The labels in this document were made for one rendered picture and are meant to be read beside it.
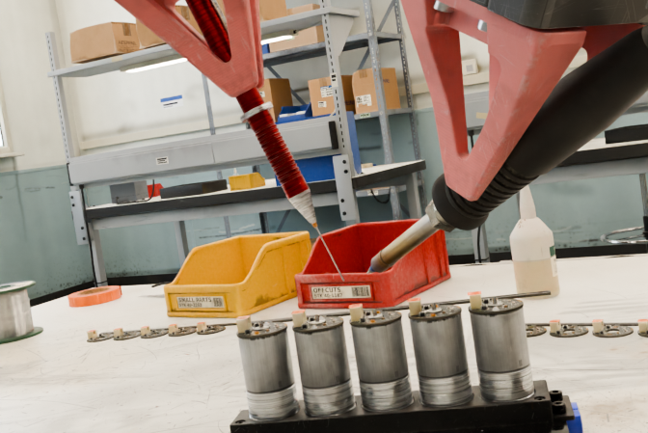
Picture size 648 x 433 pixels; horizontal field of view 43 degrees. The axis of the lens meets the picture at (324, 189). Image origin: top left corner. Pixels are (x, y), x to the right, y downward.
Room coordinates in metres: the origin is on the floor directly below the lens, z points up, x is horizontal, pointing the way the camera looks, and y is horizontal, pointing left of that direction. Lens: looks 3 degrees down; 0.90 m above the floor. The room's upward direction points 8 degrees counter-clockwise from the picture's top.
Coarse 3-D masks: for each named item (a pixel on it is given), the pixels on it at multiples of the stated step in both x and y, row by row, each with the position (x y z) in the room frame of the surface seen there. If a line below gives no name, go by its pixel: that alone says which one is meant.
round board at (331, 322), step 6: (312, 318) 0.40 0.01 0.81; (324, 318) 0.40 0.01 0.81; (330, 318) 0.40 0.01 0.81; (336, 318) 0.40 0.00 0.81; (342, 318) 0.39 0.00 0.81; (306, 324) 0.39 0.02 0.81; (324, 324) 0.38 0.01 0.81; (330, 324) 0.39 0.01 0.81; (336, 324) 0.38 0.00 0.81; (294, 330) 0.39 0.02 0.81; (300, 330) 0.38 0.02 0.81; (306, 330) 0.38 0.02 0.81; (312, 330) 0.38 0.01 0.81; (318, 330) 0.38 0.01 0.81; (324, 330) 0.38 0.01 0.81
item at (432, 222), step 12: (432, 204) 0.32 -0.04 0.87; (432, 216) 0.32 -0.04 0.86; (420, 228) 0.34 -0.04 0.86; (432, 228) 0.33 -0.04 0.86; (444, 228) 0.32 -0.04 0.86; (396, 240) 0.35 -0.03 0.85; (408, 240) 0.34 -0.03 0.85; (420, 240) 0.34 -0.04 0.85; (384, 252) 0.36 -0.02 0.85; (396, 252) 0.35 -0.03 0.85; (408, 252) 0.35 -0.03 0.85; (372, 264) 0.37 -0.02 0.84; (384, 264) 0.36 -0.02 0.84
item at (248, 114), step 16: (192, 0) 0.38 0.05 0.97; (208, 0) 0.38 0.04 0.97; (208, 16) 0.38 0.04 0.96; (224, 16) 0.38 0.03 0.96; (208, 32) 0.38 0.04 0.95; (224, 32) 0.38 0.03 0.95; (224, 48) 0.38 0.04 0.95; (240, 96) 0.38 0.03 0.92; (256, 96) 0.38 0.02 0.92; (256, 112) 0.37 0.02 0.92; (256, 128) 0.38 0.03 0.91; (272, 128) 0.38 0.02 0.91; (272, 144) 0.38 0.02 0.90; (272, 160) 0.38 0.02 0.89; (288, 160) 0.38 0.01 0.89; (288, 176) 0.37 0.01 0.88; (288, 192) 0.38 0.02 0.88
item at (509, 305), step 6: (486, 300) 0.38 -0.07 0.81; (492, 300) 0.39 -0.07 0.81; (504, 300) 0.38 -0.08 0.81; (510, 300) 0.38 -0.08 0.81; (516, 300) 0.38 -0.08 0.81; (480, 306) 0.37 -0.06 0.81; (486, 306) 0.37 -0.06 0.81; (504, 306) 0.37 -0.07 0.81; (510, 306) 0.37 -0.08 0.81; (516, 306) 0.37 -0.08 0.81; (522, 306) 0.37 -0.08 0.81; (474, 312) 0.37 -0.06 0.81; (480, 312) 0.37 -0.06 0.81; (486, 312) 0.36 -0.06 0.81; (492, 312) 0.36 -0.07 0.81; (498, 312) 0.36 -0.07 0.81; (504, 312) 0.36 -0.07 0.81
